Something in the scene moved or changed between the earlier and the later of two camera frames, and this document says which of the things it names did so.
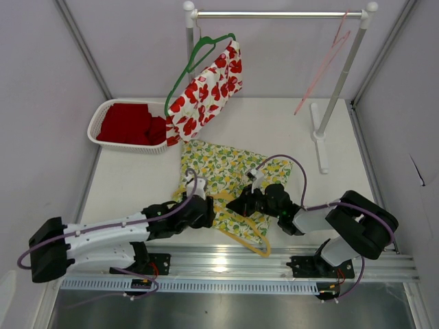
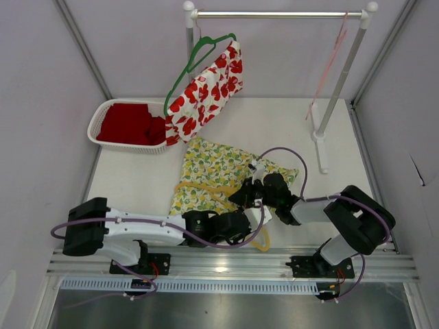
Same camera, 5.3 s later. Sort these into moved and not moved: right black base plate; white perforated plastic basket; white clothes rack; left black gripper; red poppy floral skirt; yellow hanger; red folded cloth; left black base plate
Moved: left black gripper; yellow hanger
Not moved: white perforated plastic basket; right black base plate; red poppy floral skirt; red folded cloth; left black base plate; white clothes rack
